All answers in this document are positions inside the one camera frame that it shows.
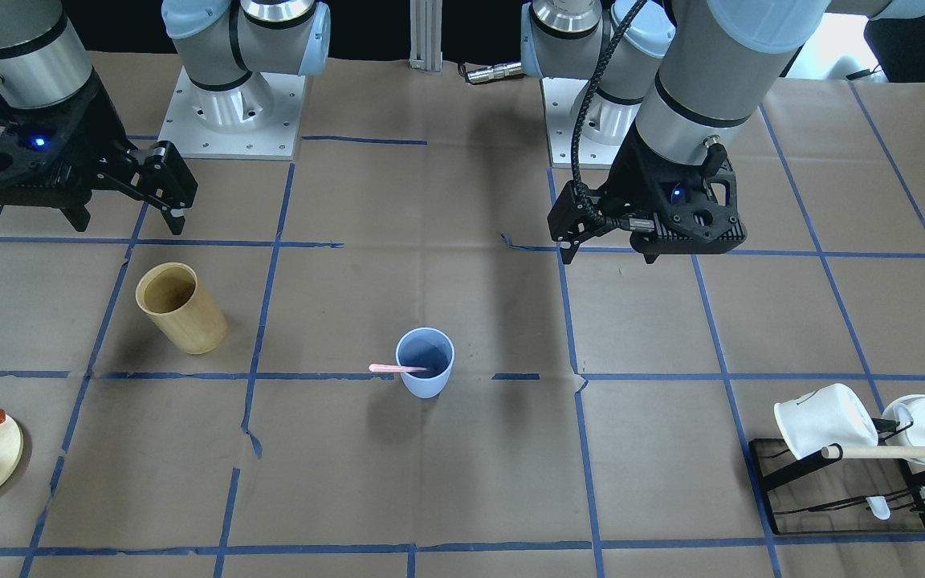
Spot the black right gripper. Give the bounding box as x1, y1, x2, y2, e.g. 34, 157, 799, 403
0, 72, 198, 235

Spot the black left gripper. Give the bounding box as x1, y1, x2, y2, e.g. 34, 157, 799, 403
548, 128, 748, 266

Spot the light blue plastic cup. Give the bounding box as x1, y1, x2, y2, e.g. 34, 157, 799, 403
395, 327, 455, 399

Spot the pink chopstick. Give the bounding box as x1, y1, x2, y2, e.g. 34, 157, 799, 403
368, 364, 430, 373

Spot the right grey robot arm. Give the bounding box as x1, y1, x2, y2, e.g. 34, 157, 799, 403
0, 1, 332, 235

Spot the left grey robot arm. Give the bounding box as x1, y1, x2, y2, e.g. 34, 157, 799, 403
520, 1, 925, 264

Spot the white smiley mug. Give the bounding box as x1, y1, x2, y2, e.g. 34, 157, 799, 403
773, 383, 878, 460

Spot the wooden rack rod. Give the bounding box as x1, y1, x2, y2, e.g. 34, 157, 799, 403
820, 444, 925, 460

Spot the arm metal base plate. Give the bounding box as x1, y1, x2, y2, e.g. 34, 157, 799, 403
540, 78, 640, 169
159, 71, 308, 161

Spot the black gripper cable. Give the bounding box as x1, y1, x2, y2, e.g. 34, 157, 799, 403
571, 0, 650, 218

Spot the aluminium frame post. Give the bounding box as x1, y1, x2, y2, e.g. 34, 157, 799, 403
408, 0, 443, 75

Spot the black wire cup rack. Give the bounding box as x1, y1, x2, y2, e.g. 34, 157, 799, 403
749, 438, 925, 535

